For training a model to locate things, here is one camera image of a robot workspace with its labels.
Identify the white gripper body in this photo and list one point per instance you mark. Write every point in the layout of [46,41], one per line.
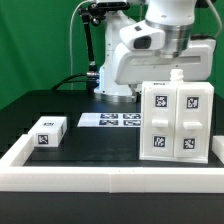
[134,67]

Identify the white door panel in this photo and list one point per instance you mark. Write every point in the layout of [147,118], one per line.
[158,114]
[193,117]

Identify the white cabinet body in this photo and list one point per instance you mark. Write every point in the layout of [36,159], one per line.
[176,121]

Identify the white cabinet top block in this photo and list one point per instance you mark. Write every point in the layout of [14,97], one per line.
[48,131]

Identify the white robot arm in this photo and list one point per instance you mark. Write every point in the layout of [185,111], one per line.
[145,40]

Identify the white marker base sheet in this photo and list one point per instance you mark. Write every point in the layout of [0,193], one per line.
[110,120]

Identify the white U-shaped frame wall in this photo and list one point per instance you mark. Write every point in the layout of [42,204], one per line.
[16,176]

